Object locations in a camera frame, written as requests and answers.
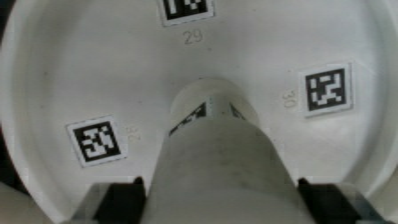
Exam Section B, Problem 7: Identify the white round table top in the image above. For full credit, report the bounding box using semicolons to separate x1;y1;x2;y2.
0;0;398;224

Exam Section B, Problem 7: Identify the white cylindrical table leg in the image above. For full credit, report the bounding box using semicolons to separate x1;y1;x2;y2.
140;79;314;224

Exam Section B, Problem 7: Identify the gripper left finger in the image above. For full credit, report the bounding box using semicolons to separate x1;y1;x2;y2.
69;177;146;224

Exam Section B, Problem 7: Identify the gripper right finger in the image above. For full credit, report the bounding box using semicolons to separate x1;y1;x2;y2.
297;178;380;224

